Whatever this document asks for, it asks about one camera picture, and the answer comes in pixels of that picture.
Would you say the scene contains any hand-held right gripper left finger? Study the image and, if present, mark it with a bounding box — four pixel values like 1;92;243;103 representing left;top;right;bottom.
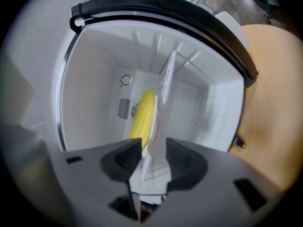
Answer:
100;138;143;182

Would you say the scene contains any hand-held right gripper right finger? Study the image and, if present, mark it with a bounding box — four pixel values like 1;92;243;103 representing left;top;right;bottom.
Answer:
165;137;209;192

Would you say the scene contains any yellow corn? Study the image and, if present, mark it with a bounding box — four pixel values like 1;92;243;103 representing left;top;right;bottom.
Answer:
128;89;156;151

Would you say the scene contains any light wooden panel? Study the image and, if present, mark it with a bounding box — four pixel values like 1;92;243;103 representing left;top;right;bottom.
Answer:
227;24;303;195

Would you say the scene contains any white plastic object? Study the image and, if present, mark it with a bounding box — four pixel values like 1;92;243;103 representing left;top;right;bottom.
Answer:
214;11;250;50

